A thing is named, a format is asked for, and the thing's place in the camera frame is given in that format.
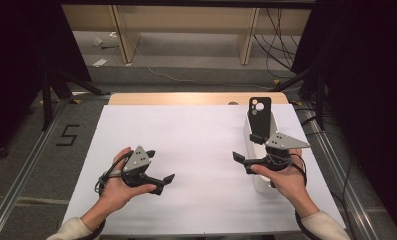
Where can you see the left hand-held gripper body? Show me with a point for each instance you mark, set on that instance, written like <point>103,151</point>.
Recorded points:
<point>136,163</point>

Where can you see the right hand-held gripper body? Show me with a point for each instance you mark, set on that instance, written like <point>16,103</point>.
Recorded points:
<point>284,141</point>

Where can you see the black phone case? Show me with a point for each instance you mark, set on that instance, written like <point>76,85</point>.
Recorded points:
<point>259,123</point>

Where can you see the white plastic box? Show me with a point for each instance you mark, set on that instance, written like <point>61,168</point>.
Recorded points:
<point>262,185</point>

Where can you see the person's left hand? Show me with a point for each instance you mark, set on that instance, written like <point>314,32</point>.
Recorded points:
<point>116,193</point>

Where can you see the person's right hand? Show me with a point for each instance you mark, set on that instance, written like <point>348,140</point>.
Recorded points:
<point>289,185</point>

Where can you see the white table mat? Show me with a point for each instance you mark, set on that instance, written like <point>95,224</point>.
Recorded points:
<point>199,150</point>

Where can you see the black metal stand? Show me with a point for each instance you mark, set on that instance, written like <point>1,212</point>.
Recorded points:
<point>47,100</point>
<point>319,96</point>

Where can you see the black curtain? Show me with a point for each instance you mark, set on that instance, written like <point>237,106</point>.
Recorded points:
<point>369,83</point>
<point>16,66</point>

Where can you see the white paper scrap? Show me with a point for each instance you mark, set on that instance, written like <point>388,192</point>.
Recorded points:
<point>100,62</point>
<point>98,41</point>

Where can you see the beige wooden shelf unit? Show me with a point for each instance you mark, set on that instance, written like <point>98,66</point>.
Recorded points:
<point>186,23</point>

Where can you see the aluminium floor rail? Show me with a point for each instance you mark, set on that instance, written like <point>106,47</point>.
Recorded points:
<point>22,173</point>
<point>339,166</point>

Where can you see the black frame bar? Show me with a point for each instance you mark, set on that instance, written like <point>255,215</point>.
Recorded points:
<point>186,3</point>

